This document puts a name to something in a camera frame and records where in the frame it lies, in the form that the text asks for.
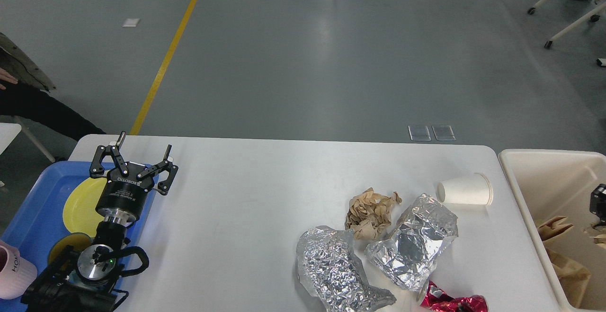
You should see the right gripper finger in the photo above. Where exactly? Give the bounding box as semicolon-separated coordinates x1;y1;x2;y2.
589;183;606;221

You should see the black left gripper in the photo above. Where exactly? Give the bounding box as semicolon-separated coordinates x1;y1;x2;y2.
89;131;179;227

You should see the yellow plastic plate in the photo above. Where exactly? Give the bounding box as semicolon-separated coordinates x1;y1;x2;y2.
62;178;106;238

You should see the brown paper bag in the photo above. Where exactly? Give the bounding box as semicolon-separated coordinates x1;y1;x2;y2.
536;215;574;242
545;248;592;308

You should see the brown paper ball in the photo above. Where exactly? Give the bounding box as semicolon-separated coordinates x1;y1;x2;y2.
345;187;402;241

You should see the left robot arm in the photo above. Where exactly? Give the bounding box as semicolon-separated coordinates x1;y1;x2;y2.
21;132;179;312

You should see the person's hand at left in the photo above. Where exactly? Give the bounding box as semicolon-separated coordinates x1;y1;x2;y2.
0;68;18;90

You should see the white plastic bin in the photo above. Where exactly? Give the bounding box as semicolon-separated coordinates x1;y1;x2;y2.
499;149;606;312

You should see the blue plastic tray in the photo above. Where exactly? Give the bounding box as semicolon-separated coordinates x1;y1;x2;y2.
0;161;157;312

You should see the white paper cup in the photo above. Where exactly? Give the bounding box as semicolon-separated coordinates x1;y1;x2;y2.
437;173;494;205

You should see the small white side table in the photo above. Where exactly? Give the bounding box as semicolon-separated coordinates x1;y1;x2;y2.
0;122;56;163

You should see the pink mug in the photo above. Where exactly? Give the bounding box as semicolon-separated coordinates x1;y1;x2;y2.
0;241;37;300

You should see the crushed red can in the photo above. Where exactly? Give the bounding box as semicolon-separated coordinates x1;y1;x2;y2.
419;280;489;312

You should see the crumpled aluminium foil upper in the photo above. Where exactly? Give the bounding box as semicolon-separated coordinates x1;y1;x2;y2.
365;193;458;292

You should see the crumpled aluminium foil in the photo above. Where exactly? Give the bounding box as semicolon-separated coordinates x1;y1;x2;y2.
296;225;396;312
365;193;458;292

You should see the crumpled aluminium foil lower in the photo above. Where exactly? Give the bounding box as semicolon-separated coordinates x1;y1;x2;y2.
296;225;396;312

